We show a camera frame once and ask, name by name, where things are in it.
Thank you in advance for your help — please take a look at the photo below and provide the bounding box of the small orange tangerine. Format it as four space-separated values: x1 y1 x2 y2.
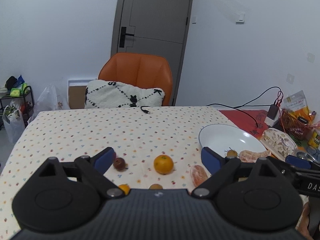
118 184 131 195

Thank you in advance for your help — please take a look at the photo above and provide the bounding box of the brown kiwi fruit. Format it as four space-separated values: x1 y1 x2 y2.
149 184 163 190

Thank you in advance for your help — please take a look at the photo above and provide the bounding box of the white power strip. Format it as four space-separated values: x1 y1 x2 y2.
264 116 280 127

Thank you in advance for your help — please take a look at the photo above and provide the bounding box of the floral polka dot tablecloth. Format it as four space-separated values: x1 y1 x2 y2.
1 107 231 239

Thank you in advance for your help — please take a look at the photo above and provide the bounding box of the floral tissue box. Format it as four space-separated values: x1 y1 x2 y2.
259 128 298 161

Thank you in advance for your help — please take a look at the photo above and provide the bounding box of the white ceramic plate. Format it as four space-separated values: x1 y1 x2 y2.
199 124 266 157

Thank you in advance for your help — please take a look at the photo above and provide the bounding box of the white plastic bag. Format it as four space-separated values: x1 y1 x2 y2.
2 105 25 144

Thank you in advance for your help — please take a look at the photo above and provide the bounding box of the black cable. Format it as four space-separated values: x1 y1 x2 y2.
206 86 283 128

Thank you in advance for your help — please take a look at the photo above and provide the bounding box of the grey door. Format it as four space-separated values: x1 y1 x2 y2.
111 0 193 106

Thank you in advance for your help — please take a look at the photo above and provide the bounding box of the black metal shelf rack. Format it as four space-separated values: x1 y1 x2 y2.
1 86 35 127

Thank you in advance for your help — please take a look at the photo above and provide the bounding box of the white black patterned cushion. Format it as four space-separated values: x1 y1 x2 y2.
85 80 165 109

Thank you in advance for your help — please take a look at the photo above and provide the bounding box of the orange leather chair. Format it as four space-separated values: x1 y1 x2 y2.
98 53 173 106

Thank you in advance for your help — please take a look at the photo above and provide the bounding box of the red cable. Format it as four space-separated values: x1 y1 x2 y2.
273 90 284 108

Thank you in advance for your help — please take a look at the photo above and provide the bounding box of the yellow snack bag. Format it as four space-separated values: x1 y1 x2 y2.
283 90 312 123

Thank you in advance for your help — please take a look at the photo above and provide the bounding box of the translucent plastic bag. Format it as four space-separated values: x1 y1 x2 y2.
27 84 70 124

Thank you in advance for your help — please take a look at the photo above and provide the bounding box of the red plastic basket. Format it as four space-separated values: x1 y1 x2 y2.
281 110 312 140

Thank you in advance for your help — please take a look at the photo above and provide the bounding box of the peeled pomelo segment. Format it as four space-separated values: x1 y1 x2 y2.
190 165 208 187
239 150 271 163

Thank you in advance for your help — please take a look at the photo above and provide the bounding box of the white light switch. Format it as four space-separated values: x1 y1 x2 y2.
236 12 245 24

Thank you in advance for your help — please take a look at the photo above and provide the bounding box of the stainless steel bowl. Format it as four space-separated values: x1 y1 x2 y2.
296 151 319 164

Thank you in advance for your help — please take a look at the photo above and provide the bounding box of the black door handle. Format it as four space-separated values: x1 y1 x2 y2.
119 27 135 48

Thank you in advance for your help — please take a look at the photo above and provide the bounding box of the black charger adapter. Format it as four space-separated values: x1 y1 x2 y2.
267 104 279 120

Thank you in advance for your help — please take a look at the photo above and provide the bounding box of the red printed table mat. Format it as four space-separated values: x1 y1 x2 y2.
220 109 268 140

